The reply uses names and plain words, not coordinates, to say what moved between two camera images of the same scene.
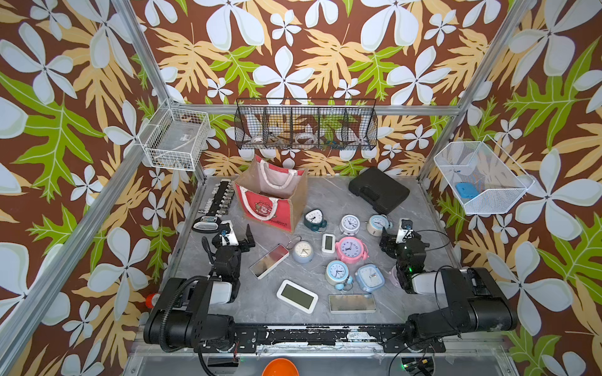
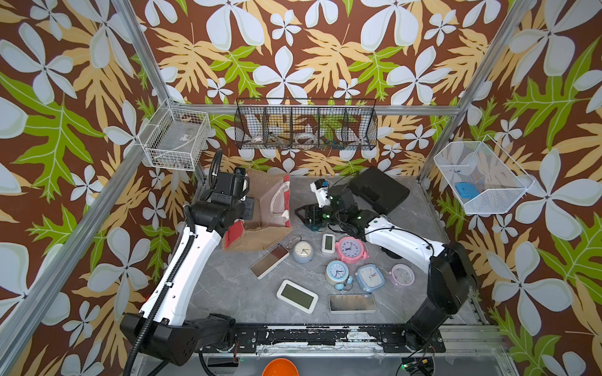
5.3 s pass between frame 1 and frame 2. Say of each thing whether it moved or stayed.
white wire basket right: stayed
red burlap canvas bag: moved
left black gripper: moved
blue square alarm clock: stayed
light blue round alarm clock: stayed
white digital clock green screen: stayed
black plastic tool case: stayed
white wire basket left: stayed
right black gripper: moved
